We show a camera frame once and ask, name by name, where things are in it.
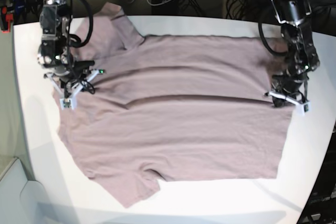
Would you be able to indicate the red and black clamp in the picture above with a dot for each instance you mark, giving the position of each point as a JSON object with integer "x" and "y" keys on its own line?
{"x": 7, "y": 17}

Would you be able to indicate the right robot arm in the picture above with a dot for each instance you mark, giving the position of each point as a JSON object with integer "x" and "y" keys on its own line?
{"x": 57, "y": 40}

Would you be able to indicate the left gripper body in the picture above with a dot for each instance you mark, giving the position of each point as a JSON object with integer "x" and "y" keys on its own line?
{"x": 291, "y": 86}

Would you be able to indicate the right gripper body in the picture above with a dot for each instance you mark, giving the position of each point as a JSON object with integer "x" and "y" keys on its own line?
{"x": 75, "y": 72}

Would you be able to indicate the pink t-shirt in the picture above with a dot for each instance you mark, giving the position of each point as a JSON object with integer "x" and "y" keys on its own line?
{"x": 176, "y": 108}

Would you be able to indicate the white bin corner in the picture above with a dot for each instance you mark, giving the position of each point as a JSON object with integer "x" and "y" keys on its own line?
{"x": 21, "y": 198}

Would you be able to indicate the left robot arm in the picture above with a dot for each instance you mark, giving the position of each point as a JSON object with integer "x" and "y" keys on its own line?
{"x": 294, "y": 17}

